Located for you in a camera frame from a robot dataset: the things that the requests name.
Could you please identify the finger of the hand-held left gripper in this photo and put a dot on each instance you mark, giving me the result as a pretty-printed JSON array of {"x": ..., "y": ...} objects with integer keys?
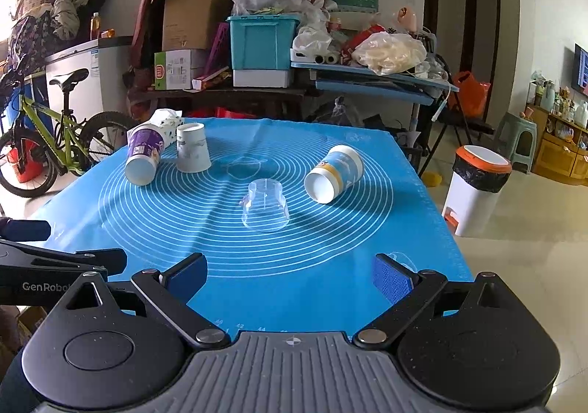
[
  {"x": 82, "y": 257},
  {"x": 25, "y": 230}
]

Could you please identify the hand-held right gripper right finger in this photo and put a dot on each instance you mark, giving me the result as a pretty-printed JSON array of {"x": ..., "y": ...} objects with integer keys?
[{"x": 389, "y": 277}]

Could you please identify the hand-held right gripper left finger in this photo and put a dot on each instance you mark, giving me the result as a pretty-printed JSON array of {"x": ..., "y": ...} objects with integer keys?
[{"x": 186, "y": 279}]

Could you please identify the clear plastic cup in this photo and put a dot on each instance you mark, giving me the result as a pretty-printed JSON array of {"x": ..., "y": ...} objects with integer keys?
[{"x": 266, "y": 211}]

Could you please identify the yellow and blue paper cup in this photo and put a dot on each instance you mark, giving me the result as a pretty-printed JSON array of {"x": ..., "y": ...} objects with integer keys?
[{"x": 340, "y": 165}]

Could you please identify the purple paper cup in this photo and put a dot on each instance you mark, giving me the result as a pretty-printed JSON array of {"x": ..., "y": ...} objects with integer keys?
[{"x": 144, "y": 151}]

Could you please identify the white patterned paper cup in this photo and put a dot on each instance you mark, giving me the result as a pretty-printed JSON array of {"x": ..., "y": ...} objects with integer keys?
[{"x": 193, "y": 151}]

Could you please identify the blue silicone baking mat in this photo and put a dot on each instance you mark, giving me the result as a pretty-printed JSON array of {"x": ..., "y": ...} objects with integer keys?
[{"x": 275, "y": 266}]

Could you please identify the green bicycle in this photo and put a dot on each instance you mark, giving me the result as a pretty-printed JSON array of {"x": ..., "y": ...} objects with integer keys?
[{"x": 62, "y": 133}]

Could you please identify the white orange-lidded trash bin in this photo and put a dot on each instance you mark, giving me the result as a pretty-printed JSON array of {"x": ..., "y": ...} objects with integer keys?
[{"x": 468, "y": 211}]

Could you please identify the white tissue pack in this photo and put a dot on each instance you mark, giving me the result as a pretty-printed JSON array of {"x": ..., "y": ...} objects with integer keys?
[{"x": 167, "y": 119}]

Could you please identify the black folding chair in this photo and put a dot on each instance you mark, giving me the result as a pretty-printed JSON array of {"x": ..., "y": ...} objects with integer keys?
[{"x": 475, "y": 126}]

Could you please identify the white chest freezer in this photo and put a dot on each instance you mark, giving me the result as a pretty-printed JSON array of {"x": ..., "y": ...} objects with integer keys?
[{"x": 108, "y": 73}]

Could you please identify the dark wooden table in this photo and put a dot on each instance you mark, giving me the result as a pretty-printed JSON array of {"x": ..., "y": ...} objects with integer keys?
[{"x": 220, "y": 96}]

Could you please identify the blue study desk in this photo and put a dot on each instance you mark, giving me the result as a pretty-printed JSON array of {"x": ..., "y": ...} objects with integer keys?
[{"x": 367, "y": 82}]

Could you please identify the green plastic stool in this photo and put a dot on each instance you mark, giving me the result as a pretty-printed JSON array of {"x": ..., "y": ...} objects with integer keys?
[{"x": 517, "y": 123}]

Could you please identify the orange plastic bag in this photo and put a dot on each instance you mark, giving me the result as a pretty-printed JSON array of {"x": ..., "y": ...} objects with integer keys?
[{"x": 473, "y": 91}]

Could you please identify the wooden cabinet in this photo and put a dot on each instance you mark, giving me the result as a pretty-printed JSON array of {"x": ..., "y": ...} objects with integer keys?
[{"x": 558, "y": 156}]

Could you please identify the white and green carton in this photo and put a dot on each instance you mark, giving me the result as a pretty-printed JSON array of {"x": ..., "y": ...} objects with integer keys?
[{"x": 179, "y": 69}]

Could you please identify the white foam box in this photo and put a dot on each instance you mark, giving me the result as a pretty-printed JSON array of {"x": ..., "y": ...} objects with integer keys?
[{"x": 262, "y": 78}]

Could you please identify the orange drink bottle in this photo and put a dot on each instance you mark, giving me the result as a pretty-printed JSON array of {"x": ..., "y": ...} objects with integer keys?
[{"x": 95, "y": 27}]

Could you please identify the clear bag of yellowish contents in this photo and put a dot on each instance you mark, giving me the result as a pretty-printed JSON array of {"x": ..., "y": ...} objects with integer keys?
[{"x": 390, "y": 52}]

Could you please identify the white plastic basket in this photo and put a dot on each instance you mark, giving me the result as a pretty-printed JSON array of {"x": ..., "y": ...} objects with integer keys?
[{"x": 305, "y": 57}]

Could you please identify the teal plastic storage box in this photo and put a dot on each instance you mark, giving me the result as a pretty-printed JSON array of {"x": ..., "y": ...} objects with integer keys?
[{"x": 262, "y": 45}]

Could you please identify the doll head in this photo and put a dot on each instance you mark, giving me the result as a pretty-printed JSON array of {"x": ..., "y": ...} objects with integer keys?
[{"x": 407, "y": 18}]

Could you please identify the large brown cardboard box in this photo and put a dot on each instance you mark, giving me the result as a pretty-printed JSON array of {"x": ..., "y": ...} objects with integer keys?
[{"x": 193, "y": 13}]

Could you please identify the wall television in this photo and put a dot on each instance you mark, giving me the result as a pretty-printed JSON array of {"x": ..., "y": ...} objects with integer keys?
[{"x": 581, "y": 71}]

